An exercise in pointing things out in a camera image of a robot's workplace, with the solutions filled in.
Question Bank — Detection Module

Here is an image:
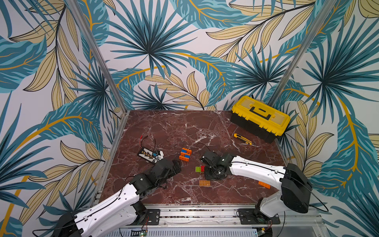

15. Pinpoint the tan 2x4 lego brick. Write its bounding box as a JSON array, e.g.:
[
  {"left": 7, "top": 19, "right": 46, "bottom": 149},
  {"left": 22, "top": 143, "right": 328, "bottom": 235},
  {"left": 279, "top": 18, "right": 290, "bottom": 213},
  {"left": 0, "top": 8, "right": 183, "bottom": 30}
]
[{"left": 199, "top": 180, "right": 211, "bottom": 187}]

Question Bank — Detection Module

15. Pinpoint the orange 2x4 lego brick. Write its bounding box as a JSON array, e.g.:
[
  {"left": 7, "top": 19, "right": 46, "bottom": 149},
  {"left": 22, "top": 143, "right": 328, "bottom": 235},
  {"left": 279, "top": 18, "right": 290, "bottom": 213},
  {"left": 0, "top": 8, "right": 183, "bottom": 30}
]
[
  {"left": 181, "top": 148, "right": 192, "bottom": 155},
  {"left": 179, "top": 156, "right": 189, "bottom": 162}
]

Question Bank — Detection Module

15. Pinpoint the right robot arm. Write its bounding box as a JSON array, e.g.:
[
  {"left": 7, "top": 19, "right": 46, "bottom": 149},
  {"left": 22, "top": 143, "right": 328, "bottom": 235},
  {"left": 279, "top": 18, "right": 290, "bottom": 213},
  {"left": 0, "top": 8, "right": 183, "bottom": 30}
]
[{"left": 200, "top": 151, "right": 312, "bottom": 220}]

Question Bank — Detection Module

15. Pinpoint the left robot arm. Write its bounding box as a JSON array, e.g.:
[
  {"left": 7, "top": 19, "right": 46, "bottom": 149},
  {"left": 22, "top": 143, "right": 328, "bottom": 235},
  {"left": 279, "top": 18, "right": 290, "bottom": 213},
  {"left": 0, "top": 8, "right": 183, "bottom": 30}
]
[{"left": 52, "top": 159, "right": 181, "bottom": 237}]

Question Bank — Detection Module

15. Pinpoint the black charging board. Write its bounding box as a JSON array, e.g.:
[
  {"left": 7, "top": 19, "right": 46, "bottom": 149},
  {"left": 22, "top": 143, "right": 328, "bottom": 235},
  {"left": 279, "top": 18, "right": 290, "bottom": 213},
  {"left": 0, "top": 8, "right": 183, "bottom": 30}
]
[{"left": 137, "top": 147, "right": 159, "bottom": 164}]

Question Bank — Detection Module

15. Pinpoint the yellow utility knife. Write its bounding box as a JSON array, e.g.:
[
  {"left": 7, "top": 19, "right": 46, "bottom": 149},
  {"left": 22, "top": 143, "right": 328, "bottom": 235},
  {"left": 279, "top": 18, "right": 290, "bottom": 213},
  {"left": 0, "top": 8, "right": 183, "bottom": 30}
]
[{"left": 233, "top": 133, "right": 253, "bottom": 146}]

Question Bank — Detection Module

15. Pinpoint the yellow black toolbox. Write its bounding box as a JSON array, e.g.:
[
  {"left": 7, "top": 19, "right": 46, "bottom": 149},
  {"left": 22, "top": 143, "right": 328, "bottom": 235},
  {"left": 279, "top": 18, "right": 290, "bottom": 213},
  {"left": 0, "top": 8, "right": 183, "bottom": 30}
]
[{"left": 231, "top": 96, "right": 291, "bottom": 143}]

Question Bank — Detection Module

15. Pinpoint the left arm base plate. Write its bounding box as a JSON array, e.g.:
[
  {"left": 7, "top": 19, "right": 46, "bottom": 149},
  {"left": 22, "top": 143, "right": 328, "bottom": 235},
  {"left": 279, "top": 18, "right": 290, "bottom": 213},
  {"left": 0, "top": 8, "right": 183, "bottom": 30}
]
[{"left": 129, "top": 209, "right": 160, "bottom": 226}]

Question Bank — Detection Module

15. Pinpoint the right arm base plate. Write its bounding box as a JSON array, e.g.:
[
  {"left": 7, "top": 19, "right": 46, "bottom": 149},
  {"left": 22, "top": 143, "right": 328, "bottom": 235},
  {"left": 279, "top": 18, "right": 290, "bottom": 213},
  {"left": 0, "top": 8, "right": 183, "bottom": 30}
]
[{"left": 236, "top": 208, "right": 281, "bottom": 225}]

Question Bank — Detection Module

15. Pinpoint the aluminium front rail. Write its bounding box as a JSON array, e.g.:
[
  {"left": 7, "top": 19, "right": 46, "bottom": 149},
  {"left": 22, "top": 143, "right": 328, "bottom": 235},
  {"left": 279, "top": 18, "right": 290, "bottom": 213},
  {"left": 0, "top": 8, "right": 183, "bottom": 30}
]
[{"left": 145, "top": 204, "right": 326, "bottom": 229}]

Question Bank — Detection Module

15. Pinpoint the left aluminium frame post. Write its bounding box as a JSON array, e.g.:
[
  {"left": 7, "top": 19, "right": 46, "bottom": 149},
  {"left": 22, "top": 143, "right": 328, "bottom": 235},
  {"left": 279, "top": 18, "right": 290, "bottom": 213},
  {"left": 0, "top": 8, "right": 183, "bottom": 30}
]
[{"left": 67, "top": 0, "right": 127, "bottom": 116}]

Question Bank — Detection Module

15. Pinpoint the aluminium frame post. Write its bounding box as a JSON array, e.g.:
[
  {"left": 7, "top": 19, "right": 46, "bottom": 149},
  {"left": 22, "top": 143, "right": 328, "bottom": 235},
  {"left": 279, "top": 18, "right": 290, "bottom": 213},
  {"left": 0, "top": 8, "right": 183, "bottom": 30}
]
[
  {"left": 67, "top": 0, "right": 127, "bottom": 116},
  {"left": 267, "top": 0, "right": 337, "bottom": 107}
]

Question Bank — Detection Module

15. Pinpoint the right aluminium frame post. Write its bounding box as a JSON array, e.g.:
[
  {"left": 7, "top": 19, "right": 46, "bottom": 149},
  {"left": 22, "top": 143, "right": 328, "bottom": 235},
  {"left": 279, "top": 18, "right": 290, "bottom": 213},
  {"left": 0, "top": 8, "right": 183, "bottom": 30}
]
[{"left": 267, "top": 0, "right": 337, "bottom": 107}]

